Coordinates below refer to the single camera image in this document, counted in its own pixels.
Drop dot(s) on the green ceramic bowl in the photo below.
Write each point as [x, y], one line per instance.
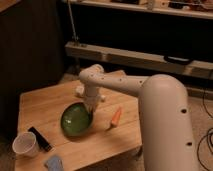
[75, 120]

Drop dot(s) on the blue sponge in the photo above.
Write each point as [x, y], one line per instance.
[54, 163]

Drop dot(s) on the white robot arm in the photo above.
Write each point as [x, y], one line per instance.
[166, 129]

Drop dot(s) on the clear plastic measuring cup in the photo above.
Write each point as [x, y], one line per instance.
[26, 144]

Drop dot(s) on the grey metal beam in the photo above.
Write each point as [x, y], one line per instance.
[197, 69]

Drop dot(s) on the black handle on beam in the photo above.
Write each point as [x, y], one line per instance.
[177, 61]

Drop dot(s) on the orange carrot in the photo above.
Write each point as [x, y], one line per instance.
[116, 117]

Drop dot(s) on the wooden table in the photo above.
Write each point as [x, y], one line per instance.
[42, 109]

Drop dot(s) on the upper shelf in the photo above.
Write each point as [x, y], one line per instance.
[187, 8]

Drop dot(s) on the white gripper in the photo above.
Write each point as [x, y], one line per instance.
[91, 100]

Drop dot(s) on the white plastic bottle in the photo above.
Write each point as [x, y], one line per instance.
[79, 91]

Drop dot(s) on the black rectangular bar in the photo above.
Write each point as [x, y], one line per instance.
[43, 143]

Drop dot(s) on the metal pole stand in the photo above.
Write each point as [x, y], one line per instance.
[75, 37]

